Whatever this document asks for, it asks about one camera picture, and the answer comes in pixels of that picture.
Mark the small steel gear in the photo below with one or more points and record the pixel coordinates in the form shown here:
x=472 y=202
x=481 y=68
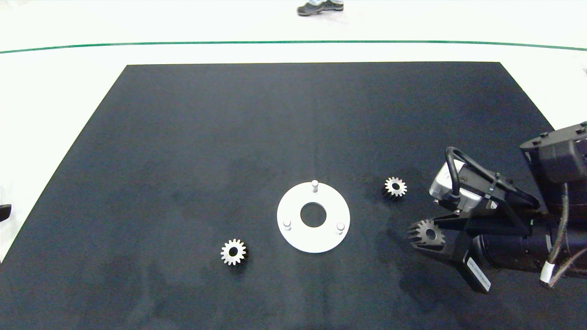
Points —
x=401 y=187
x=439 y=235
x=240 y=252

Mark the round white plate with pins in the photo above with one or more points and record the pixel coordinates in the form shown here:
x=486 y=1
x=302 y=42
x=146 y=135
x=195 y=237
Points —
x=293 y=204

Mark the dark mat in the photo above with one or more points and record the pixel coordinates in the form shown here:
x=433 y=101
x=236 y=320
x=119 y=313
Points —
x=183 y=160

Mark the person's shoe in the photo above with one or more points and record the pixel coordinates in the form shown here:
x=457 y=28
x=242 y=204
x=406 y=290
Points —
x=321 y=7

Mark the silver boxy wrist camera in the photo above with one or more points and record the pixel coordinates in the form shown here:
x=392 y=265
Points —
x=442 y=183

